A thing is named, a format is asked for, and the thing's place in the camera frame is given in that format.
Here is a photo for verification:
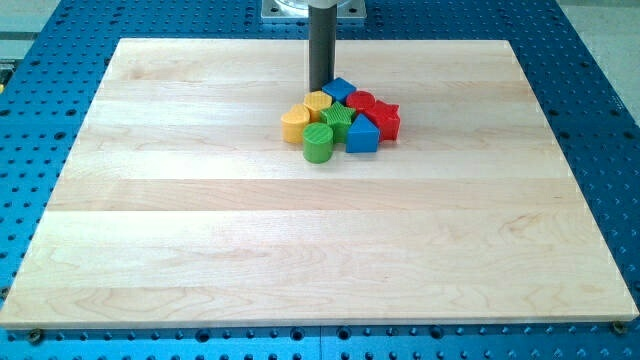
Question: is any red star block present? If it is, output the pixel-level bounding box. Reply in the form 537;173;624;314
364;100;401;141

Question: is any blue cube block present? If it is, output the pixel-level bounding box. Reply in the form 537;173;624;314
321;77;357;105

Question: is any red cylinder block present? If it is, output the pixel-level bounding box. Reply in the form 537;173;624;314
346;90;376;115

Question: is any yellow heart block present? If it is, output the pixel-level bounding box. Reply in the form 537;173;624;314
280;104;310;144

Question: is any green star block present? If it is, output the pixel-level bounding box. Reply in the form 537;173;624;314
320;102;356;143

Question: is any yellow hexagon block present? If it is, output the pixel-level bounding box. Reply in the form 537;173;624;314
303;91;333;122

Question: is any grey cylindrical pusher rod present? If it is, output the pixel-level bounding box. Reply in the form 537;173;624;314
308;0;338;92

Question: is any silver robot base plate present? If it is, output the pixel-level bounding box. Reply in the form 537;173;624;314
259;0;367;22

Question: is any green cylinder block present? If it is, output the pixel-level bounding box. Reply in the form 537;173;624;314
302;122;333;164

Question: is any blue triangle block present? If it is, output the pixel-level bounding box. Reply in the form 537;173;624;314
346;114;380;153

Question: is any light wooden board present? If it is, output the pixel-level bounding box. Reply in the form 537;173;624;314
1;38;638;329

